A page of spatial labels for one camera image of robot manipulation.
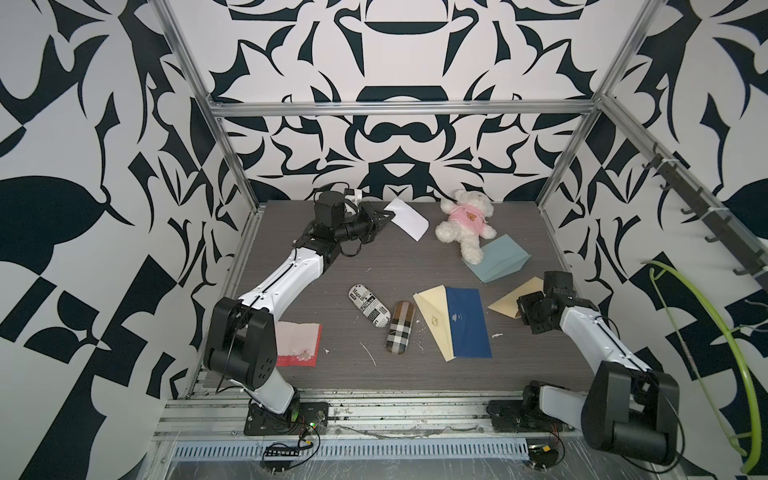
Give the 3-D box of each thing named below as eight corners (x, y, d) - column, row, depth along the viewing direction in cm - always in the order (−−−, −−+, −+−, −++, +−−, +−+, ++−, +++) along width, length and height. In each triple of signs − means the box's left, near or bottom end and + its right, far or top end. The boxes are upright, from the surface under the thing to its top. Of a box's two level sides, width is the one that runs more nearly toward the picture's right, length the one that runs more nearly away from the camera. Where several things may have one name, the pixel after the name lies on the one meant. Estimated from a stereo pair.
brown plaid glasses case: (384, 351, 86) (384, 347, 84) (396, 303, 95) (396, 299, 93) (406, 357, 85) (407, 353, 83) (416, 308, 94) (417, 303, 92)
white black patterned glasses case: (378, 333, 89) (377, 329, 87) (345, 296, 96) (345, 292, 94) (394, 319, 92) (394, 315, 90) (362, 284, 99) (361, 280, 97)
